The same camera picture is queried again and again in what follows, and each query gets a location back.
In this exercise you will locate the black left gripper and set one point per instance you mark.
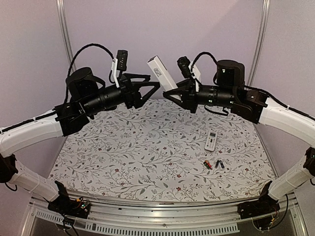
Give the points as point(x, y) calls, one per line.
point(134, 98)

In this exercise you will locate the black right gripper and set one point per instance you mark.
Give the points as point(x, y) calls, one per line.
point(188, 96)

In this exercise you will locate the red green battery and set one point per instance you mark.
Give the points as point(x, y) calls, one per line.
point(205, 163)

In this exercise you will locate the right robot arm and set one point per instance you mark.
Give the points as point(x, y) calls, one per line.
point(254, 105)

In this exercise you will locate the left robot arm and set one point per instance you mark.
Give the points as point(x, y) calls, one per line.
point(89, 96)

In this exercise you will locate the small white remote control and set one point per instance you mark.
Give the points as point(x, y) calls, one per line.
point(211, 141)

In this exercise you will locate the floral patterned table mat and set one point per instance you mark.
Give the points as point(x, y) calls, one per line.
point(156, 153)

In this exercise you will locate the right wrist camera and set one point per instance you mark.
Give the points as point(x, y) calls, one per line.
point(188, 70)

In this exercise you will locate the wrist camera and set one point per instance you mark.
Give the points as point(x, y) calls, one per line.
point(119, 65)
point(188, 70)

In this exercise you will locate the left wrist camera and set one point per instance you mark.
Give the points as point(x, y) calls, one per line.
point(119, 65)

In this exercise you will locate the left aluminium corner post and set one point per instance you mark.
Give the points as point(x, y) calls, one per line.
point(64, 29)

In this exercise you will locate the aluminium corner post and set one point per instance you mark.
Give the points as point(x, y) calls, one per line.
point(64, 29)
point(260, 40)

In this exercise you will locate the right aluminium corner post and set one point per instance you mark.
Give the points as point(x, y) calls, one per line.
point(260, 40)

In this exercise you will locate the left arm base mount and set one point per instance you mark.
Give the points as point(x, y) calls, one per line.
point(65, 206)

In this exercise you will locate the aluminium front frame rail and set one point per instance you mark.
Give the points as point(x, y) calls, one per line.
point(111, 216)

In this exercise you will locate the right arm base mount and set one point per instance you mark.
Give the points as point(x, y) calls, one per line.
point(263, 205)

